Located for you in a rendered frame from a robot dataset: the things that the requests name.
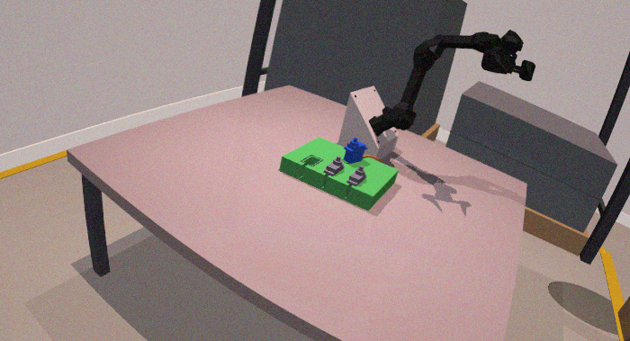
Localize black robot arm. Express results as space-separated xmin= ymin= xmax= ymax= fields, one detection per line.
xmin=369 ymin=30 xmax=524 ymax=137

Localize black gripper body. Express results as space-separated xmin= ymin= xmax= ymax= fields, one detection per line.
xmin=481 ymin=49 xmax=536 ymax=79

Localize green flat deck plate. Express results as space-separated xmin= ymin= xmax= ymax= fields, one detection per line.
xmin=279 ymin=137 xmax=399 ymax=211

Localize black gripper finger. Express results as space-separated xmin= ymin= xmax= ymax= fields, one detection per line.
xmin=487 ymin=53 xmax=508 ymax=75
xmin=521 ymin=63 xmax=534 ymax=81

